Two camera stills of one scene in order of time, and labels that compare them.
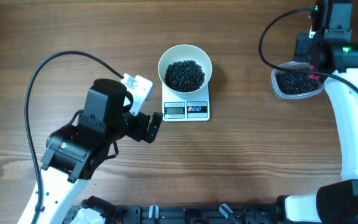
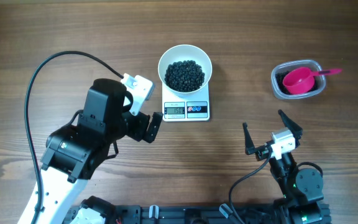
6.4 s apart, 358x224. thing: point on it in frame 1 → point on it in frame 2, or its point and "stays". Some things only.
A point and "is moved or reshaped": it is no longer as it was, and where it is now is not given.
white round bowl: (184, 68) stays
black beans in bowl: (184, 76) stays
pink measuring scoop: (313, 76) is moved or reshaped
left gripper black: (142, 120) stays
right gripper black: (301, 40) → (261, 152)
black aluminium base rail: (194, 214) stays
